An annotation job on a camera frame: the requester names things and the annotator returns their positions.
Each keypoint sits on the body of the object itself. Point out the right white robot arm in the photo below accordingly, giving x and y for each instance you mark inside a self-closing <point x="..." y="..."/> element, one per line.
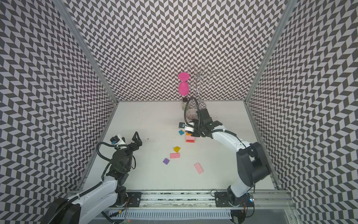
<point x="252" y="162"/>

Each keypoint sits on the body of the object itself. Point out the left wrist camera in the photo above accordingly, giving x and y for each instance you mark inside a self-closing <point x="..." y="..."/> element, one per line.
<point x="117" y="140"/>

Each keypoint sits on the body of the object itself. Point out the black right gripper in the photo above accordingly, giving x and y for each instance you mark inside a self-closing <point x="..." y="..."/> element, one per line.
<point x="197" y="131"/>

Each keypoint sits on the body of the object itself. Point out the right corner metal post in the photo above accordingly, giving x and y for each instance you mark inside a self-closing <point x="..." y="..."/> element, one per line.
<point x="291" y="4"/>

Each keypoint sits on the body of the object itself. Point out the metal base rail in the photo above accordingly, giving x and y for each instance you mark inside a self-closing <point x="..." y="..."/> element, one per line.
<point x="197" y="204"/>

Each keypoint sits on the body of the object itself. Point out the left corner metal post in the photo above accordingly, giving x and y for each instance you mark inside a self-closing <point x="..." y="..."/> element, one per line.
<point x="64" y="13"/>

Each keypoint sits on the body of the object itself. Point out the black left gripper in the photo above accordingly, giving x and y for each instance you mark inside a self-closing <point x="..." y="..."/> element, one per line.
<point x="137" y="141"/>

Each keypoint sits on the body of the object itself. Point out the purple wood cube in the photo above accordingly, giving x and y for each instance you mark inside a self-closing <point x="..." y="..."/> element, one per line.
<point x="166" y="161"/>

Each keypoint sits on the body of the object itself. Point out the striped ceramic bowl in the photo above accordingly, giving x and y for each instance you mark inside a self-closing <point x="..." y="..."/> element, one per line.
<point x="191" y="114"/>

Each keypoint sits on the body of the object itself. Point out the pink rectangular wood block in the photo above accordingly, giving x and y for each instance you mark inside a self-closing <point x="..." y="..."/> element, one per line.
<point x="175" y="155"/>

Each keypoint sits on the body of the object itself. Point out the chrome wire stand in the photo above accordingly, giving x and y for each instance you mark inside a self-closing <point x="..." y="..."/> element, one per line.
<point x="202" y="76"/>

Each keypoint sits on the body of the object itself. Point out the pink half-round wood block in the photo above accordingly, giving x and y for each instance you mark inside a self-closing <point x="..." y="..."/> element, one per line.
<point x="190" y="137"/>

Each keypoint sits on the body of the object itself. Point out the corner metal post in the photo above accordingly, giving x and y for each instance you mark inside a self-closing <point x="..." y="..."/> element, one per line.
<point x="64" y="13"/>
<point x="291" y="4"/>

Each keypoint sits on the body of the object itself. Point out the yellow triangular wood block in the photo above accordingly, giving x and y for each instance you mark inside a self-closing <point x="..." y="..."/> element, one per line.
<point x="177" y="149"/>

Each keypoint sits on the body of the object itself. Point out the pink lamp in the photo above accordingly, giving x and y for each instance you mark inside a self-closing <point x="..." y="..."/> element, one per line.
<point x="183" y="85"/>

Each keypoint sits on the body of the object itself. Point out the glass spice jar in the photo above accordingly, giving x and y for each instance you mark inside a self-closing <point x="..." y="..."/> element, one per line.
<point x="183" y="103"/>

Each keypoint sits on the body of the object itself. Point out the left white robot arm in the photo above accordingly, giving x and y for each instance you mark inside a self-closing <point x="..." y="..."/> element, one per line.
<point x="85" y="205"/>

